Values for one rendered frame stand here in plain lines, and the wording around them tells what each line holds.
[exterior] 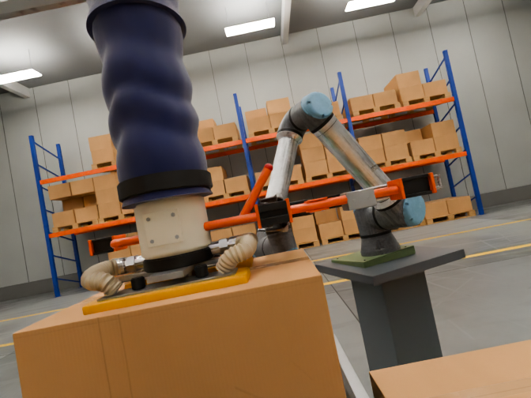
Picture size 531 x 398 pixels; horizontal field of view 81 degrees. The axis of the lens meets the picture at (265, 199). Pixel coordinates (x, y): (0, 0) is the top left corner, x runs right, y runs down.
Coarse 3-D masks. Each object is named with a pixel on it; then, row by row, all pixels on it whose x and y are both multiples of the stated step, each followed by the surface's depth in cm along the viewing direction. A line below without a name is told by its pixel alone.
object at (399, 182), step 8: (416, 176) 75; (424, 176) 75; (432, 176) 74; (392, 184) 78; (400, 184) 74; (408, 184) 75; (416, 184) 75; (424, 184) 75; (432, 184) 74; (400, 192) 75; (408, 192) 75; (416, 192) 75; (424, 192) 75; (432, 192) 75; (392, 200) 80
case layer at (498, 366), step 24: (432, 360) 94; (456, 360) 92; (480, 360) 90; (504, 360) 87; (528, 360) 85; (384, 384) 87; (408, 384) 85; (432, 384) 83; (456, 384) 82; (480, 384) 80; (504, 384) 78; (528, 384) 76
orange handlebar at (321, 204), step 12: (384, 192) 75; (396, 192) 75; (300, 204) 76; (312, 204) 75; (324, 204) 75; (336, 204) 75; (240, 216) 75; (252, 216) 75; (204, 228) 75; (216, 228) 75; (120, 240) 75; (132, 240) 75
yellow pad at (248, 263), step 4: (216, 256) 86; (248, 260) 83; (252, 260) 88; (216, 264) 84; (240, 264) 82; (244, 264) 82; (248, 264) 82; (208, 268) 82; (212, 268) 82; (216, 268) 82; (192, 272) 82; (164, 280) 82; (128, 284) 82
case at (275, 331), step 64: (64, 320) 62; (128, 320) 59; (192, 320) 58; (256, 320) 58; (320, 320) 58; (64, 384) 59; (128, 384) 58; (192, 384) 58; (256, 384) 57; (320, 384) 57
